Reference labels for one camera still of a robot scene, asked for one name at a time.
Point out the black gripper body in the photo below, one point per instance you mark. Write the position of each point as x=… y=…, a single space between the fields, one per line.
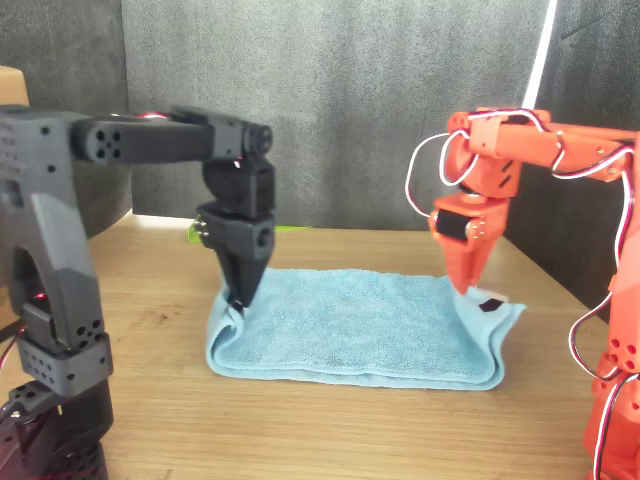
x=240 y=235

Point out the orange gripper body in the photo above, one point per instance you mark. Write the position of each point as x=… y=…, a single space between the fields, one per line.
x=492 y=215

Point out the light blue towel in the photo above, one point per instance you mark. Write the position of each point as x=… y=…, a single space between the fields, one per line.
x=350 y=325

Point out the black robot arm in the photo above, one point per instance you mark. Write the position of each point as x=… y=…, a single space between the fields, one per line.
x=45 y=225

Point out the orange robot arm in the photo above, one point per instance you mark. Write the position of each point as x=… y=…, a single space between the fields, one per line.
x=575 y=145

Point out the black tape strip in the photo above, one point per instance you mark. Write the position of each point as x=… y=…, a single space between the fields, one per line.
x=491 y=306

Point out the green plastic wedge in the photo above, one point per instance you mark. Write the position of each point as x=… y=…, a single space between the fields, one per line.
x=193 y=235

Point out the wide grey felt panel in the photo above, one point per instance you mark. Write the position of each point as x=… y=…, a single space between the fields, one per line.
x=350 y=100

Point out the grey felt side panel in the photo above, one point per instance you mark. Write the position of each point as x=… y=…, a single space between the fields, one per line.
x=590 y=60
x=75 y=50

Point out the brown cardboard box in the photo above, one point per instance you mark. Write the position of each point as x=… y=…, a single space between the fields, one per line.
x=12 y=87

